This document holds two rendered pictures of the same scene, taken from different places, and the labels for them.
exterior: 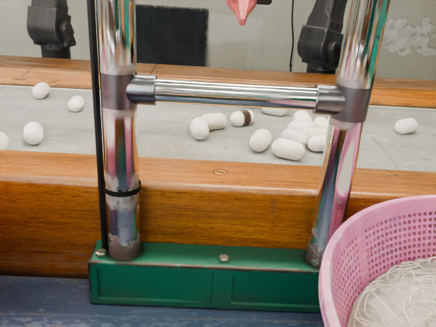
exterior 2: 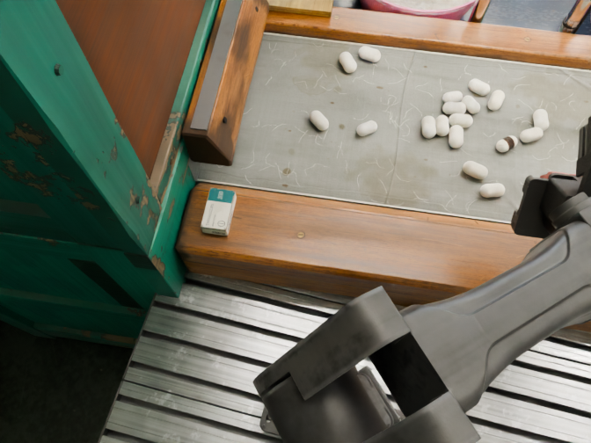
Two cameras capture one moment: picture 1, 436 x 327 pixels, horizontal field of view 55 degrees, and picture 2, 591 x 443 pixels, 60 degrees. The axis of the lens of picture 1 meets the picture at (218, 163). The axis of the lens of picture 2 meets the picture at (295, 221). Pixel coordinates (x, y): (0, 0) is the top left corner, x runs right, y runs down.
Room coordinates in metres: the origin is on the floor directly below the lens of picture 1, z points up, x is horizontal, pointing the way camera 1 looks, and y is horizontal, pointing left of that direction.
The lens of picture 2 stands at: (0.99, -0.26, 1.40)
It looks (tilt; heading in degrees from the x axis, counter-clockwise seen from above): 65 degrees down; 191
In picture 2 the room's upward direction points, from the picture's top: straight up
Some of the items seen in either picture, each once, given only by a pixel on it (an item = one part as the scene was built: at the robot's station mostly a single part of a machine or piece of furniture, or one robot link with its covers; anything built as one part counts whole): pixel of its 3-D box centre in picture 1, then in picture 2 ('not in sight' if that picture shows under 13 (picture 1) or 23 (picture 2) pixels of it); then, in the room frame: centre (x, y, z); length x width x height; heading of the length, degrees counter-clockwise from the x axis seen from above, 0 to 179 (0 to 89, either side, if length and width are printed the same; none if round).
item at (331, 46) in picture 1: (322, 53); not in sight; (0.93, -0.21, 0.77); 0.09 x 0.06 x 0.06; 40
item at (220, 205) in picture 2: not in sight; (218, 211); (0.71, -0.42, 0.78); 0.06 x 0.04 x 0.02; 2
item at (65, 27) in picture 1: (53, 34); not in sight; (0.97, 0.38, 0.77); 0.09 x 0.06 x 0.06; 81
